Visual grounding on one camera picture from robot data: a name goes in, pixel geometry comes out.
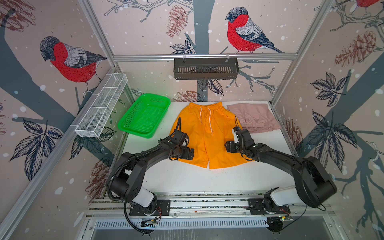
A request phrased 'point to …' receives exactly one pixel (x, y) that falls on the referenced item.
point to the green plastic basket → (144, 117)
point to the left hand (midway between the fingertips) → (187, 154)
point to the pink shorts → (254, 117)
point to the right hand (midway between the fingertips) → (228, 145)
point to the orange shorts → (209, 126)
